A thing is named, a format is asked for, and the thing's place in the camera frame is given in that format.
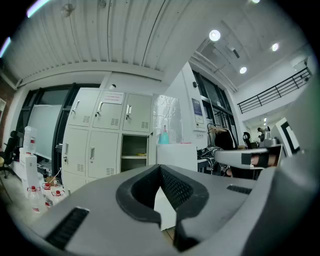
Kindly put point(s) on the ceiling strip light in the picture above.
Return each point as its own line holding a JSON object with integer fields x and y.
{"x": 5, "y": 47}

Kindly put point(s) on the person's right hand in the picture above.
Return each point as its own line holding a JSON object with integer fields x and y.
{"x": 256, "y": 160}

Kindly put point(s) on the yellow item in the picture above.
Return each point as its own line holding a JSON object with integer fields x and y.
{"x": 141, "y": 154}

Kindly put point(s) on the black office chair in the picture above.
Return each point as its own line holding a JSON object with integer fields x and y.
{"x": 8, "y": 152}

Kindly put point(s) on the black metal railing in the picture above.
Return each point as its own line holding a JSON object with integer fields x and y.
{"x": 272, "y": 91}

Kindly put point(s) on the black window frame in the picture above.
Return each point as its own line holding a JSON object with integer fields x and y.
{"x": 63, "y": 100}

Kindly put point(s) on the clothes rack with hangers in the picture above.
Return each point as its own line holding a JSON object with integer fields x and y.
{"x": 212, "y": 128}

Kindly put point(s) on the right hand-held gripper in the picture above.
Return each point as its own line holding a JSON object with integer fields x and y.
{"x": 287, "y": 135}

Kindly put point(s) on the blue wall poster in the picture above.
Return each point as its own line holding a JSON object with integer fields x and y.
{"x": 197, "y": 107}

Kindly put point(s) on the black white patterned bag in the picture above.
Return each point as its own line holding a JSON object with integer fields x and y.
{"x": 210, "y": 155}

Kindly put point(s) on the black jacket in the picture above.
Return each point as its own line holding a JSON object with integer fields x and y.
{"x": 225, "y": 141}

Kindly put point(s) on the white water dispenser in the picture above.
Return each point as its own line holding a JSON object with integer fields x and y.
{"x": 28, "y": 172}

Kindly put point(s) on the white metal locker cabinet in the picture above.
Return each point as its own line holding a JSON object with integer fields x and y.
{"x": 102, "y": 150}

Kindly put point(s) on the clear water jug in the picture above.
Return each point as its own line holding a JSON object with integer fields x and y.
{"x": 30, "y": 138}

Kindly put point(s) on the pink flat item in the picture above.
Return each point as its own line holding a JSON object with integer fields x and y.
{"x": 186, "y": 143}

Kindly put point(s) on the black wall sensor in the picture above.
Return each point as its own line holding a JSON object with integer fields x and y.
{"x": 194, "y": 84}

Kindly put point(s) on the clear plastic film sheet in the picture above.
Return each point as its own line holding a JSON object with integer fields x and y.
{"x": 167, "y": 112}

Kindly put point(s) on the white box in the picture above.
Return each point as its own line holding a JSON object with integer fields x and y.
{"x": 175, "y": 155}

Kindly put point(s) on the round ceiling light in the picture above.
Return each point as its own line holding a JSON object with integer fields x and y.
{"x": 214, "y": 35}
{"x": 275, "y": 47}
{"x": 243, "y": 70}

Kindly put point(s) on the white paper notice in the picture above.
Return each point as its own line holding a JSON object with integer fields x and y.
{"x": 113, "y": 97}

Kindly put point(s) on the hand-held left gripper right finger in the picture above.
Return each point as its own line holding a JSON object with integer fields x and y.
{"x": 215, "y": 195}

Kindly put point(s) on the black headphones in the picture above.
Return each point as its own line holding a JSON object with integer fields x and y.
{"x": 246, "y": 138}

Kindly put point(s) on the white dome security camera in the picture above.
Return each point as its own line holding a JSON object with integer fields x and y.
{"x": 112, "y": 86}

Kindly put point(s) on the teal spray bottle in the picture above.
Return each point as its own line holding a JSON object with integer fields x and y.
{"x": 163, "y": 137}

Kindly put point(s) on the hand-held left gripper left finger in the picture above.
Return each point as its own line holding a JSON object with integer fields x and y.
{"x": 100, "y": 200}

